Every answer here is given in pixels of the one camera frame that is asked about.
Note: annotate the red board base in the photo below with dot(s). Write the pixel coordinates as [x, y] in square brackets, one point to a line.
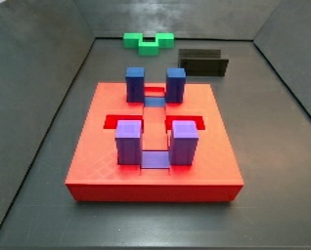
[99, 179]

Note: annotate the purple front U-shaped piece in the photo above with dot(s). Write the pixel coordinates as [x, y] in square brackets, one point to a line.
[156, 148]

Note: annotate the blue rear U-shaped piece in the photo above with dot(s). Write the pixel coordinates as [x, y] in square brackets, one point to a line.
[154, 95]

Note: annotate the green notched block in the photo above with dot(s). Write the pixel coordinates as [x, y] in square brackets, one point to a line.
[149, 48]

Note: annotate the black U-shaped bracket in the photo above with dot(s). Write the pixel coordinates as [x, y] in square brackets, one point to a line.
[203, 62]

